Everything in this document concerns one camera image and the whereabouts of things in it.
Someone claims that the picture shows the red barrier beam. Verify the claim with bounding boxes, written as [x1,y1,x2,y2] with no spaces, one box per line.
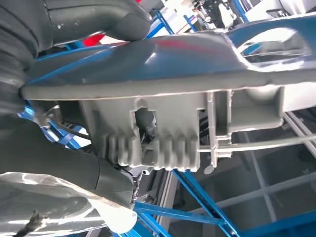
[82,33,106,47]

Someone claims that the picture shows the blue metal shelf frame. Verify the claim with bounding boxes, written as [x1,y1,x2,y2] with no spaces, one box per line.
[18,40,316,237]

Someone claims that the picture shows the grey metal grid frame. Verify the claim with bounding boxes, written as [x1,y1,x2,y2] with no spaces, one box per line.
[155,111,316,230]

